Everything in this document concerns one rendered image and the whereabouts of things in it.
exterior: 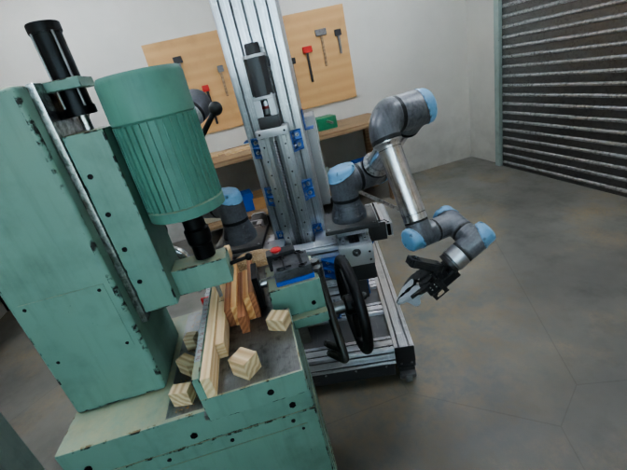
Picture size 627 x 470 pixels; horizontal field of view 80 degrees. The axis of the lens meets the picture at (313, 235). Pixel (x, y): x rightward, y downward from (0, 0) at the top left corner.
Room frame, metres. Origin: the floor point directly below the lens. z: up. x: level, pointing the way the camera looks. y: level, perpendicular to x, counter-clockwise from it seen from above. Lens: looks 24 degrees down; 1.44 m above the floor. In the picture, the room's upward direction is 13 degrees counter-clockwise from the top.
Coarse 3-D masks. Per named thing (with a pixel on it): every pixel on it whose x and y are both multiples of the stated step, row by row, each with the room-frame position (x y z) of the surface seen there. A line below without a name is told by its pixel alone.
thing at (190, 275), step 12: (216, 252) 0.87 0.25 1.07; (228, 252) 0.89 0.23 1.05; (180, 264) 0.85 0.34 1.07; (192, 264) 0.83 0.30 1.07; (204, 264) 0.83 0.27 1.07; (216, 264) 0.83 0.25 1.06; (228, 264) 0.83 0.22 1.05; (180, 276) 0.82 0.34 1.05; (192, 276) 0.82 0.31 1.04; (204, 276) 0.82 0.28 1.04; (216, 276) 0.83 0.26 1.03; (228, 276) 0.83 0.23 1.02; (180, 288) 0.82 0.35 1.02; (192, 288) 0.82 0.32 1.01; (204, 288) 0.82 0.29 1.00
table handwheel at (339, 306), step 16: (336, 256) 0.95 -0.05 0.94; (336, 272) 1.00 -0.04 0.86; (352, 272) 0.84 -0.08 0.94; (352, 288) 0.80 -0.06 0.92; (336, 304) 0.88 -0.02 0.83; (352, 304) 0.85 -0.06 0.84; (352, 320) 0.95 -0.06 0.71; (368, 320) 0.76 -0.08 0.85; (368, 336) 0.75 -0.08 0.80; (368, 352) 0.77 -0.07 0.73
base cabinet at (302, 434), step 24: (312, 384) 0.85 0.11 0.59; (312, 408) 0.66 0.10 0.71; (240, 432) 0.64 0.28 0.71; (264, 432) 0.64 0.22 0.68; (288, 432) 0.65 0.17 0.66; (312, 432) 0.65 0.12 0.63; (168, 456) 0.62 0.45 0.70; (192, 456) 0.63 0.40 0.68; (216, 456) 0.63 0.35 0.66; (240, 456) 0.63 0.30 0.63; (264, 456) 0.64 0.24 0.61; (288, 456) 0.65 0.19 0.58; (312, 456) 0.65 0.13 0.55
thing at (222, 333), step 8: (224, 296) 0.87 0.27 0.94; (224, 312) 0.79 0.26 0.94; (216, 320) 0.77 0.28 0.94; (224, 320) 0.76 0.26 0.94; (216, 328) 0.73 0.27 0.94; (224, 328) 0.73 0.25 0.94; (216, 336) 0.70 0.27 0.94; (224, 336) 0.70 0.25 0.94; (216, 344) 0.67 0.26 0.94; (224, 344) 0.68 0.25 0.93; (224, 352) 0.68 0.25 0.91
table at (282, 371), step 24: (264, 288) 0.93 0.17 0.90; (264, 312) 0.81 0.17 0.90; (312, 312) 0.81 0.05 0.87; (240, 336) 0.74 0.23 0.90; (264, 336) 0.72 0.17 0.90; (288, 336) 0.70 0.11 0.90; (264, 360) 0.64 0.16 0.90; (288, 360) 0.62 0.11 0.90; (240, 384) 0.58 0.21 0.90; (264, 384) 0.57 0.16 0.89; (288, 384) 0.58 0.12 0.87; (216, 408) 0.56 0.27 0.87; (240, 408) 0.57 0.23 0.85
